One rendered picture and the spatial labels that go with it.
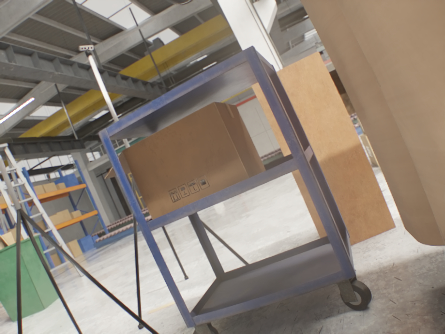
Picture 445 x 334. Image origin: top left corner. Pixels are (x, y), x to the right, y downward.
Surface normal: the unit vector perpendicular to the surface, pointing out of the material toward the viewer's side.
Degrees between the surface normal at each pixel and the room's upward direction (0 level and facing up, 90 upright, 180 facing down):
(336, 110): 90
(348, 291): 90
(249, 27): 90
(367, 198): 90
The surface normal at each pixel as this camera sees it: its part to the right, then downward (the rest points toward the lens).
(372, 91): -0.85, 0.38
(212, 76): -0.31, 0.11
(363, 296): -0.71, 0.30
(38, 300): 0.04, 0.03
